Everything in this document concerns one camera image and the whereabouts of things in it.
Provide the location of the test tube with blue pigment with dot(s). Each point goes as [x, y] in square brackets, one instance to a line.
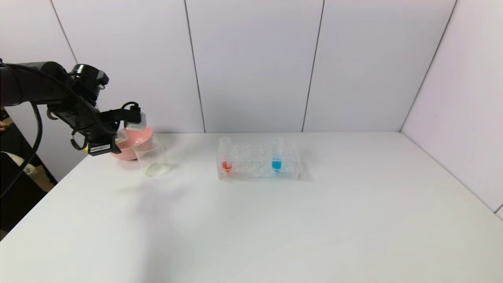
[276, 165]

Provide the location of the test tube with red pigment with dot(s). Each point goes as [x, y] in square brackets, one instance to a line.
[226, 166]

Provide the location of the white curved background object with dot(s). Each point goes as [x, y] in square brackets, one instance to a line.
[13, 156]

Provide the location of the test tube with yellow pigment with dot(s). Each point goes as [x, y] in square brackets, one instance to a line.
[123, 136]

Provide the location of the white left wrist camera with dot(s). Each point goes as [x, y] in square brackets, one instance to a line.
[136, 122]

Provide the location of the clear plastic test tube rack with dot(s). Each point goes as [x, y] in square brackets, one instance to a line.
[291, 167]

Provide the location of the black background furniture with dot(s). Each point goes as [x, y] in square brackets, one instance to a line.
[15, 208]

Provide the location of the pink bowl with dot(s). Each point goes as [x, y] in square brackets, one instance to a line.
[126, 152]

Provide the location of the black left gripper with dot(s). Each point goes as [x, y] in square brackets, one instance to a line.
[101, 148]

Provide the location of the clear glass beaker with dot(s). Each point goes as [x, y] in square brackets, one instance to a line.
[156, 169]

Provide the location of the black and orange left arm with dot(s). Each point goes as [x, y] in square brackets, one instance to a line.
[23, 82]

